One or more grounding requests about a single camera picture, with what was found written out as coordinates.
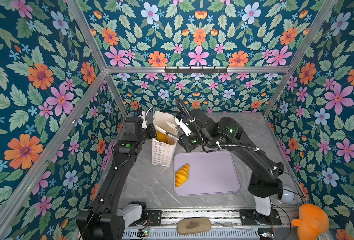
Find white patterned paper bag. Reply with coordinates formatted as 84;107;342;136
146;107;179;167

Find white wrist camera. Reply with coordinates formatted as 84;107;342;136
136;110;147;129
174;118;192;137

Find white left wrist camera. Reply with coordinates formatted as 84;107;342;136
136;110;147;129

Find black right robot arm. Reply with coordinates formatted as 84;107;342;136
175;110;285;217

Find round sesame bun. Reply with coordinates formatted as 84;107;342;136
156;131;168;144

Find white handled tongs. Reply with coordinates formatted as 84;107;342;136
164;131;180;139

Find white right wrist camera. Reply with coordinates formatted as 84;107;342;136
174;118;192;137

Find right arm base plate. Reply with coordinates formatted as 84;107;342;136
240;209;282;226

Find black hook rail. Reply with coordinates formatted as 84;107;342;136
164;66;228;75

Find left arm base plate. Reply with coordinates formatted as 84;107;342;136
129;210;162;228

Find golden croissant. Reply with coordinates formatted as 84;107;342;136
175;164;190;188

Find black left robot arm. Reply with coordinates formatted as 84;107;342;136
76;115;156;240

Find lilac silicone mat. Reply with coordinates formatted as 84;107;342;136
174;151;240;197

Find brown stone-like sponge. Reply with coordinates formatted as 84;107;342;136
177;217;212;236

